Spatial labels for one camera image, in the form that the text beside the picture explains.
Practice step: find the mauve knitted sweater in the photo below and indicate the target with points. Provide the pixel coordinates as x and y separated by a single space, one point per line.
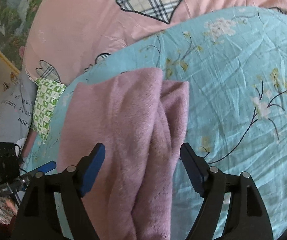
133 130

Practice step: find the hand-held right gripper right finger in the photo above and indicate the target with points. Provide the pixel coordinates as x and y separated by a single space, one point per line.
193 172

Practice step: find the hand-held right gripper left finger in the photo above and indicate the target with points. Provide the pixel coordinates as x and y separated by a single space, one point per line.
93 170

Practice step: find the grey printed pillow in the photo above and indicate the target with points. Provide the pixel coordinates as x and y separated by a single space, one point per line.
11 105

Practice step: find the pink quilt with plaid hearts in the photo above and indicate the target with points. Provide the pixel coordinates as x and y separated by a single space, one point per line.
83 30

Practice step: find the light blue floral bedsheet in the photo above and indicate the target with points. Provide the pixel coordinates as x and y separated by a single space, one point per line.
233 80

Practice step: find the green checkered pillow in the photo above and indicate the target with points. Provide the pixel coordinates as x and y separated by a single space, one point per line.
46 100

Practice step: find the gold framed wall poster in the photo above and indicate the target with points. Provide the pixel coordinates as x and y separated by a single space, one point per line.
11 17

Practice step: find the dusty pink pillow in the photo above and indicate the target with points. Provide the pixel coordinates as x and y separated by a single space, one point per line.
29 143

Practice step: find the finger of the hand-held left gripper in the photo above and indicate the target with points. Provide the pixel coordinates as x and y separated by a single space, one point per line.
47 166

